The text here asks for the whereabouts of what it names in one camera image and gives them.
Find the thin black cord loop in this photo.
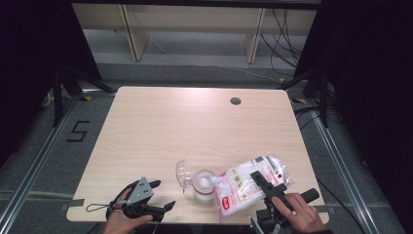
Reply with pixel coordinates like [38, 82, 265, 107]
[85, 203, 113, 213]

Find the hanging black cable bundle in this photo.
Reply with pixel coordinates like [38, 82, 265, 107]
[259, 8, 305, 77]

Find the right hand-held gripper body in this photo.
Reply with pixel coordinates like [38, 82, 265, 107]
[248, 183, 320, 234]

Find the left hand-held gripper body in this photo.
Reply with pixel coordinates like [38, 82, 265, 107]
[121, 175, 165, 222]

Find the black curtain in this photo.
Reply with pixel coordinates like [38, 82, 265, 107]
[0, 0, 101, 167]
[293, 0, 413, 225]

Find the red and white sugar bag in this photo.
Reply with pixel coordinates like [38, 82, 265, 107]
[212, 154, 295, 221]

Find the person's right hand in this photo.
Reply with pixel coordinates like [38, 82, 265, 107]
[271, 193, 327, 233]

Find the black metal stand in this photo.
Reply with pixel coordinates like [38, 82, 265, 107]
[52, 64, 116, 128]
[279, 67, 330, 128]

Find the clear glass jar with lid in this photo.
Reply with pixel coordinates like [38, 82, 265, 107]
[174, 158, 222, 204]

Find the black floor cable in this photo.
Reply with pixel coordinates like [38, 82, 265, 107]
[316, 178, 368, 234]

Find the beige wooden shelf unit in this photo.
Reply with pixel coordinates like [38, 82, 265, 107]
[70, 3, 319, 64]

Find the person's left hand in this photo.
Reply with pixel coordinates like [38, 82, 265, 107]
[102, 188, 154, 234]

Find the black hand strap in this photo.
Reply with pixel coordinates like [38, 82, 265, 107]
[105, 179, 140, 220]

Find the aluminium floor rail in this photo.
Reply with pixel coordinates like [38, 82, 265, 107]
[0, 94, 79, 228]
[308, 100, 381, 234]

